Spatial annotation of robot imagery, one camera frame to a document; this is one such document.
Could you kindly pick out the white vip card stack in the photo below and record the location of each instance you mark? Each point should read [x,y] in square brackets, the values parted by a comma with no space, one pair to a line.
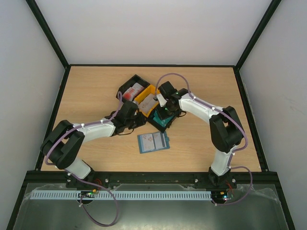
[148,103]

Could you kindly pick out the yellow bin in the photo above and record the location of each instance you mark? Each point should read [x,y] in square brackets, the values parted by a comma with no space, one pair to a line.
[140,97]

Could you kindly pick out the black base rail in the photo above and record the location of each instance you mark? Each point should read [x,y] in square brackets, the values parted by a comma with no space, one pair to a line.
[199,180]

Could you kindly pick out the black enclosure frame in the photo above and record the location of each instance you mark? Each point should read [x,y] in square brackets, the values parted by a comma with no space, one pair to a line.
[33,6]

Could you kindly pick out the white floral card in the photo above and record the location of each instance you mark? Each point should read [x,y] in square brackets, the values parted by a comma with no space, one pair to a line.
[147,142]

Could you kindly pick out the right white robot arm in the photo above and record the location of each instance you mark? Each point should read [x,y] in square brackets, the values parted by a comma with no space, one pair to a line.
[225,127]

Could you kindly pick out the black bin with teal cards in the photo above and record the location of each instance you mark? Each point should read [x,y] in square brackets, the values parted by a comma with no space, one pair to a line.
[158,127]

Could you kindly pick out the red patterned card stack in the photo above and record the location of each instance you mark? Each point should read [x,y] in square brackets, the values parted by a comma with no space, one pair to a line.
[132,91]

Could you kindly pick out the light blue slotted cable duct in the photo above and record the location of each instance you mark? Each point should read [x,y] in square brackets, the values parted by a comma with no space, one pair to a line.
[122,195]

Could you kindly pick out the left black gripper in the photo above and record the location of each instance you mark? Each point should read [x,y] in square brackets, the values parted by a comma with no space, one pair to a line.
[141,121]

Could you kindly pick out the black bin with red cards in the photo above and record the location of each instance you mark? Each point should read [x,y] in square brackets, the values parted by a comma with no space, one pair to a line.
[134,79]

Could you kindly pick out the blue card holder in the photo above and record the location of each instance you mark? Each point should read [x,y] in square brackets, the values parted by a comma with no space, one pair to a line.
[161,142]

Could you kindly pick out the teal card stack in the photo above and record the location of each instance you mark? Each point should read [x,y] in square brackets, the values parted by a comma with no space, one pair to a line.
[161,122]

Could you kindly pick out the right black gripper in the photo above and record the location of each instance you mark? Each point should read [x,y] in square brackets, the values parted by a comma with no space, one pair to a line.
[164,115]

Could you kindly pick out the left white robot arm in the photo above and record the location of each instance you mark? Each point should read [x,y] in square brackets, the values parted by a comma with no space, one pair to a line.
[62,145]

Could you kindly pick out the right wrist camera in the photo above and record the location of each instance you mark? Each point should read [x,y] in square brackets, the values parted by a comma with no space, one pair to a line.
[162,101]

